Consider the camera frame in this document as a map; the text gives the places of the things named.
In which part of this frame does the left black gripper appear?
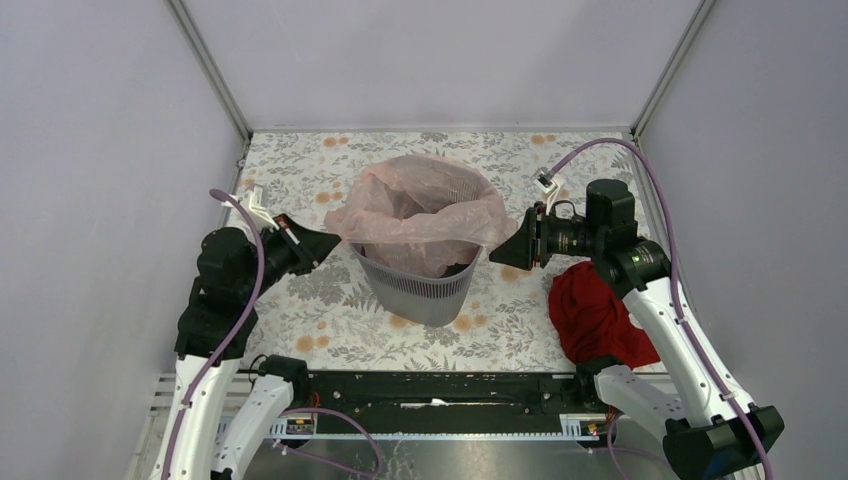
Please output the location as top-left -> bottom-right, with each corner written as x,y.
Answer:
240,210 -> 342,299

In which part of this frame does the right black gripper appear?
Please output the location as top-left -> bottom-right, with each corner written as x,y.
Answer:
488,201 -> 604,270

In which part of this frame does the pink plastic trash bag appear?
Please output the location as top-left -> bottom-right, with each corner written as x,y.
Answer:
324,154 -> 518,278

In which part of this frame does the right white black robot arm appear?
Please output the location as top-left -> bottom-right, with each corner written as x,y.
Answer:
489,173 -> 785,479

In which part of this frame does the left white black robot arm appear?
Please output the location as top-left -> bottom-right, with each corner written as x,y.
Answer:
150,214 -> 340,479

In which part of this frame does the grey plastic trash bin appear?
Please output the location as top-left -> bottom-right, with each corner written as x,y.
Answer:
348,243 -> 486,327

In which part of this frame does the red cloth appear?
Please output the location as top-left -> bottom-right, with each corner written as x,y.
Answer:
548,261 -> 660,368

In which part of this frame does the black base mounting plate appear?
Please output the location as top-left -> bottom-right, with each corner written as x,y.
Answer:
277,370 -> 618,432

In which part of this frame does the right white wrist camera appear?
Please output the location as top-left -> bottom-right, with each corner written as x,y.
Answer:
531,168 -> 565,213

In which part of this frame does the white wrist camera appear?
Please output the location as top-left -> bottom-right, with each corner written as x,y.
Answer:
531,168 -> 565,213
235,185 -> 281,231

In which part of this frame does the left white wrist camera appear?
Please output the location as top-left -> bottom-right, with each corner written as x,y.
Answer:
235,185 -> 281,231

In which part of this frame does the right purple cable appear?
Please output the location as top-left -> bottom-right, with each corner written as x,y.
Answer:
539,137 -> 775,480

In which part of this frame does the purple cable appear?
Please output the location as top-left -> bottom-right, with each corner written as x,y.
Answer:
160,188 -> 386,480
539,137 -> 775,480

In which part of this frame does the grey slotted cable duct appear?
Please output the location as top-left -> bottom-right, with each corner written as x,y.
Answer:
267,415 -> 607,442

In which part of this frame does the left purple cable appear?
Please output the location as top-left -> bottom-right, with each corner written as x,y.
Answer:
160,188 -> 386,480

